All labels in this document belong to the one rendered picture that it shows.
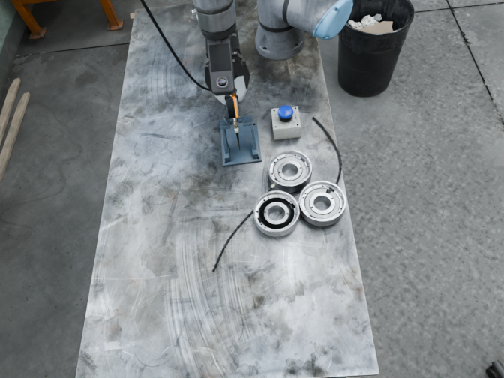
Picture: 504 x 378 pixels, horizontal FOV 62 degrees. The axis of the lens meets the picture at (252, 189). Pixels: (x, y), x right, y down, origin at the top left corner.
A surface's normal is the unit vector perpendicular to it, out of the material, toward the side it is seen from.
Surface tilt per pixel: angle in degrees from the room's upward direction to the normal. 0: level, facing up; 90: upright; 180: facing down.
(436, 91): 0
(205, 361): 0
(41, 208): 0
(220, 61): 30
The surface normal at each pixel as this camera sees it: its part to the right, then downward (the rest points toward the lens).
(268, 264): -0.10, -0.51
